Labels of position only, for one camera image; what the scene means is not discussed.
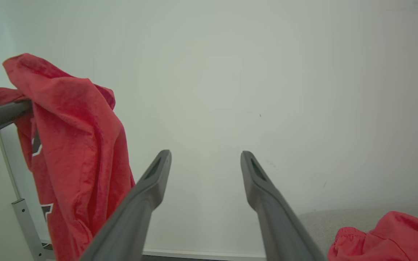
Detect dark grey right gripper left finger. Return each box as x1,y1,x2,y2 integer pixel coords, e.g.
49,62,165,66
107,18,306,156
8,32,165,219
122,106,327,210
79,149,172,261

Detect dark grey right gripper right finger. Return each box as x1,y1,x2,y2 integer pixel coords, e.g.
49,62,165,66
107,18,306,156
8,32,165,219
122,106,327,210
240,150,328,261

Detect red printed t-shirt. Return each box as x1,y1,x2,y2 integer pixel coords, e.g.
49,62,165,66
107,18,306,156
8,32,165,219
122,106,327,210
0,53,136,261

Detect red shorts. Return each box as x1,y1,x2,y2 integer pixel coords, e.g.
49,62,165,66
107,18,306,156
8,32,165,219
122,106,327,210
327,211,418,261

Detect white wall baseboard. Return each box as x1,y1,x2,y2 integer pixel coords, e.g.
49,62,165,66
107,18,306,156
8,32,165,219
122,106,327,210
142,248,267,261

